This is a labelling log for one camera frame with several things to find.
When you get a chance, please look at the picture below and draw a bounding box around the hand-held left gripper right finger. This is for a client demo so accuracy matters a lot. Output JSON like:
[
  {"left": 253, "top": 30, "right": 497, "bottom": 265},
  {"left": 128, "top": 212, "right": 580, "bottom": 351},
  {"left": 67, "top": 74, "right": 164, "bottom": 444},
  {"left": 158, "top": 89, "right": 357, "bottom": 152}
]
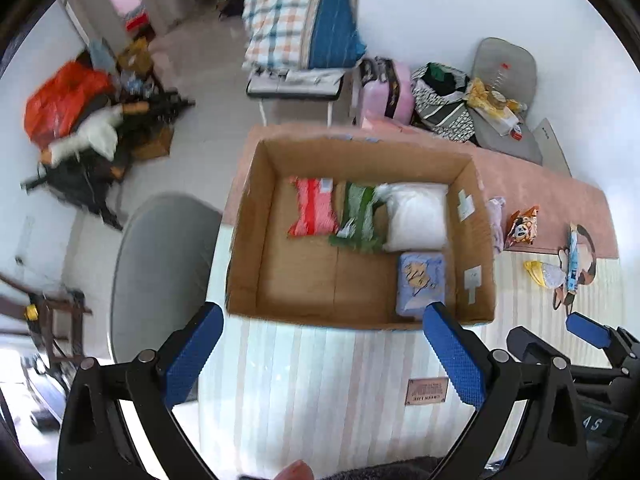
[{"left": 422, "top": 302, "right": 592, "bottom": 480}]

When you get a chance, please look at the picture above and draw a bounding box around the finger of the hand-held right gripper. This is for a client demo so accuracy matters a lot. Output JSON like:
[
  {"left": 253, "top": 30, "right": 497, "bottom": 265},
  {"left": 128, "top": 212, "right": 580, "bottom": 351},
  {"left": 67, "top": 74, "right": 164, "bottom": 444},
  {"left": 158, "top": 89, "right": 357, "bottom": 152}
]
[
  {"left": 566, "top": 312, "right": 640, "bottom": 361},
  {"left": 506, "top": 326, "right": 573, "bottom": 367}
]

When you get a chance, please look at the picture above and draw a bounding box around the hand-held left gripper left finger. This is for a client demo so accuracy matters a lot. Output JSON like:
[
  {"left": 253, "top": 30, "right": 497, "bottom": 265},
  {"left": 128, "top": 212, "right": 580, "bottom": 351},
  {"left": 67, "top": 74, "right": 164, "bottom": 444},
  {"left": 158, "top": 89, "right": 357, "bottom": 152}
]
[{"left": 57, "top": 302, "right": 225, "bottom": 480}]

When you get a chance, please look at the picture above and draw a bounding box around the yellow clear soft packet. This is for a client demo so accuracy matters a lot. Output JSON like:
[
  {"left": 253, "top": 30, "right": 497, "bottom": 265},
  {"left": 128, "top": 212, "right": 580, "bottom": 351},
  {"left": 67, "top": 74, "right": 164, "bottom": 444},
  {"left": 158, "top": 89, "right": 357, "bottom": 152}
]
[{"left": 523, "top": 259, "right": 568, "bottom": 289}]

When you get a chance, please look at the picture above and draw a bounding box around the blue cartoon soft packet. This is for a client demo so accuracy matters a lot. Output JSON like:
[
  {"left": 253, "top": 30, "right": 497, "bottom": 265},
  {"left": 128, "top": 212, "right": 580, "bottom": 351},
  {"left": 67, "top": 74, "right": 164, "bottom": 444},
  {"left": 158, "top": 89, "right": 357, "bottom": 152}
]
[{"left": 395, "top": 251, "right": 447, "bottom": 318}]

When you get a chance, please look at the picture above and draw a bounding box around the pale pink soft packet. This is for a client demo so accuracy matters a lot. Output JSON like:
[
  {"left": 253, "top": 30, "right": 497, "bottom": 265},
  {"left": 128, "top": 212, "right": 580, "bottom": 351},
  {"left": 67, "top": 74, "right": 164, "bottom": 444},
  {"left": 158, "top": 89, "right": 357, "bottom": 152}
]
[{"left": 487, "top": 197, "right": 507, "bottom": 254}]

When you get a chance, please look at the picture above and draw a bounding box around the white soft pillow packet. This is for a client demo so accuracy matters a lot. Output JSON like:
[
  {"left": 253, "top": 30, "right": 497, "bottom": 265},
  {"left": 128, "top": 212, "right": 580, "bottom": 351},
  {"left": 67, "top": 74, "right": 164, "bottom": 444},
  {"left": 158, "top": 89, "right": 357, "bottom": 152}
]
[{"left": 376, "top": 182, "right": 449, "bottom": 253}]

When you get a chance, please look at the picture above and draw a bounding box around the green soft packet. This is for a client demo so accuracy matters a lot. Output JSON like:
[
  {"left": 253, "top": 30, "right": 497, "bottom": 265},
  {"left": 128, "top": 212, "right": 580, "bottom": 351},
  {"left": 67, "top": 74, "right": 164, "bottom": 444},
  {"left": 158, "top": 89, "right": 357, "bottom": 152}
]
[{"left": 328, "top": 181, "right": 387, "bottom": 253}]

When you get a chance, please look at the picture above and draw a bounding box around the red soft packet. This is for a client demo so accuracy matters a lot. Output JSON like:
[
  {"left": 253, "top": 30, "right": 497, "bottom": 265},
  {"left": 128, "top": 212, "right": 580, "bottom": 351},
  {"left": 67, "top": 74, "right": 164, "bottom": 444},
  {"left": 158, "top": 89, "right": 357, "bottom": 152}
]
[{"left": 288, "top": 176, "right": 340, "bottom": 237}]

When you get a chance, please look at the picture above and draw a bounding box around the person's left hand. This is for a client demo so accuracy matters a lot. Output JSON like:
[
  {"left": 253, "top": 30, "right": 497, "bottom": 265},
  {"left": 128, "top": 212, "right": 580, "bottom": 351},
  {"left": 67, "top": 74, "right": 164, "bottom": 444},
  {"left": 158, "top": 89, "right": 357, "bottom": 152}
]
[{"left": 275, "top": 459, "right": 315, "bottom": 480}]

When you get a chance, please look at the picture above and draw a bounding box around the brown mattress label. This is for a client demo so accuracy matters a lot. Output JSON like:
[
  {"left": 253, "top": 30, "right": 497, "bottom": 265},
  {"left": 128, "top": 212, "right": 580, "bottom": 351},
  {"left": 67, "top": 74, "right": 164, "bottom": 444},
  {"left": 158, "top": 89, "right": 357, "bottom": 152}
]
[{"left": 406, "top": 377, "right": 449, "bottom": 406}]

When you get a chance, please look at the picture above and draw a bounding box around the blue tube packet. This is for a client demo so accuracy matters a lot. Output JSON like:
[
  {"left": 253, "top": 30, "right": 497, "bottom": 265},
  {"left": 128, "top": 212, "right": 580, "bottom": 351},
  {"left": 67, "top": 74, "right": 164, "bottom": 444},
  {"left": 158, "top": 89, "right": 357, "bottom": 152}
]
[{"left": 552, "top": 222, "right": 597, "bottom": 311}]

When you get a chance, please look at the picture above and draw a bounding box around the grey round chair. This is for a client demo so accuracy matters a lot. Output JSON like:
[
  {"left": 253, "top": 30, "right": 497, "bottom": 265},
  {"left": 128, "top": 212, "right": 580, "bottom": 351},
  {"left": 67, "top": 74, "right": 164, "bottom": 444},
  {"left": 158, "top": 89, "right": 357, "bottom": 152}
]
[{"left": 109, "top": 194, "right": 223, "bottom": 403}]

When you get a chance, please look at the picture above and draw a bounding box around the orange cartoon snack packet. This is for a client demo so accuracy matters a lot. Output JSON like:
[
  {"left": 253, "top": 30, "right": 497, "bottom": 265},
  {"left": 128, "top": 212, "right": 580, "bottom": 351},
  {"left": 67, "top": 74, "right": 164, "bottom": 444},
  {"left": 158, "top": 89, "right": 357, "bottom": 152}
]
[{"left": 503, "top": 205, "right": 541, "bottom": 251}]

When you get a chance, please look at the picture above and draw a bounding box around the dark wooden chair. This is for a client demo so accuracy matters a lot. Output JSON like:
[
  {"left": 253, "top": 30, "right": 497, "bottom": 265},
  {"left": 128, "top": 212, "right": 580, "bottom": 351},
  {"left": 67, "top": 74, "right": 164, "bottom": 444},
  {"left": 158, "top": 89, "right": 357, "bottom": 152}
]
[{"left": 0, "top": 272, "right": 93, "bottom": 368}]

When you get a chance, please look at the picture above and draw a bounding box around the black backpack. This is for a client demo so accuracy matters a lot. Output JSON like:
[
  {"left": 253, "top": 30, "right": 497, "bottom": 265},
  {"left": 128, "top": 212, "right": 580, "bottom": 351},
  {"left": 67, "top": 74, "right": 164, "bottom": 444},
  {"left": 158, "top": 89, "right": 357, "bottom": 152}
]
[{"left": 21, "top": 150, "right": 132, "bottom": 231}]

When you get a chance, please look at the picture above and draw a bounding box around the grey chair with clutter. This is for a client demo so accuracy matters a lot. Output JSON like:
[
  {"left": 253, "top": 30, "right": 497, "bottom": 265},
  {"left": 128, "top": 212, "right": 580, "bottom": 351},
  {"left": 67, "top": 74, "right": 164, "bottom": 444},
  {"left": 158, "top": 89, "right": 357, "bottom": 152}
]
[{"left": 467, "top": 37, "right": 544, "bottom": 166}]

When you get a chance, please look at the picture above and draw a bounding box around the yellow snack bag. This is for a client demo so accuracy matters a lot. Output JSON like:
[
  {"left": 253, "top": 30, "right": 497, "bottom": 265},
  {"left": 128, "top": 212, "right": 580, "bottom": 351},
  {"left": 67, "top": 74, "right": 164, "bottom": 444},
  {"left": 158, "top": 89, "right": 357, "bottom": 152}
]
[{"left": 466, "top": 77, "right": 526, "bottom": 133}]

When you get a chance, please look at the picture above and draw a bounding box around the black white patterned bag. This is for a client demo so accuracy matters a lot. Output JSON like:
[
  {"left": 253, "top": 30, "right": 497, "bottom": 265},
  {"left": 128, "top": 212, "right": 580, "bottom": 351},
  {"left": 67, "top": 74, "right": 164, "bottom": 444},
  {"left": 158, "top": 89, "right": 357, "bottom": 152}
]
[{"left": 411, "top": 61, "right": 478, "bottom": 143}]

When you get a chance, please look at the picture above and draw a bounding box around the pink suitcase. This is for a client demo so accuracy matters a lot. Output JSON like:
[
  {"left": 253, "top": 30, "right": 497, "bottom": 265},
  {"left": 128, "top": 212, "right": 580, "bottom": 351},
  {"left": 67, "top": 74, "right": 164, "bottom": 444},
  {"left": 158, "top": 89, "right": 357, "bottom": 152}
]
[{"left": 352, "top": 57, "right": 416, "bottom": 126}]

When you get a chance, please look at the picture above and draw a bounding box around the white folding table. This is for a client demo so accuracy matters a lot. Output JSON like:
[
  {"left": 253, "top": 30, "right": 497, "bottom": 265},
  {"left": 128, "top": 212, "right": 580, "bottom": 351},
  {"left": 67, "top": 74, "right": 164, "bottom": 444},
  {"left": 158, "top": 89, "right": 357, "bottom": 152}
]
[{"left": 245, "top": 67, "right": 347, "bottom": 128}]

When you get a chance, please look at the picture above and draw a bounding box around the orange plastic bag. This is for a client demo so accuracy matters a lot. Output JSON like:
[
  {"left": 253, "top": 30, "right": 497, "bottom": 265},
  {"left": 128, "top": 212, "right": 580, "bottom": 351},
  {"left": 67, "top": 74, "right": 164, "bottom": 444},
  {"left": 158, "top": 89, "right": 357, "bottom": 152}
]
[{"left": 24, "top": 60, "right": 117, "bottom": 145}]

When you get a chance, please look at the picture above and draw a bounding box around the plaid folded quilt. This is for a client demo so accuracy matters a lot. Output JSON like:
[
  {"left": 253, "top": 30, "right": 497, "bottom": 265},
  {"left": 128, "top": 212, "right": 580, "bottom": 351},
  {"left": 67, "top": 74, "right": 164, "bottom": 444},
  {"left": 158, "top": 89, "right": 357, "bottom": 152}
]
[{"left": 242, "top": 0, "right": 328, "bottom": 72}]

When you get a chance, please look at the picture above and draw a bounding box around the blue folded blanket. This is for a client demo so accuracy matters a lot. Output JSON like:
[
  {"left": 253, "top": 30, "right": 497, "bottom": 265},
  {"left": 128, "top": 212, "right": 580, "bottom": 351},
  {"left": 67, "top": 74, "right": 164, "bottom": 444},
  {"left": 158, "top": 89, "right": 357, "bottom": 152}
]
[{"left": 307, "top": 0, "right": 367, "bottom": 71}]

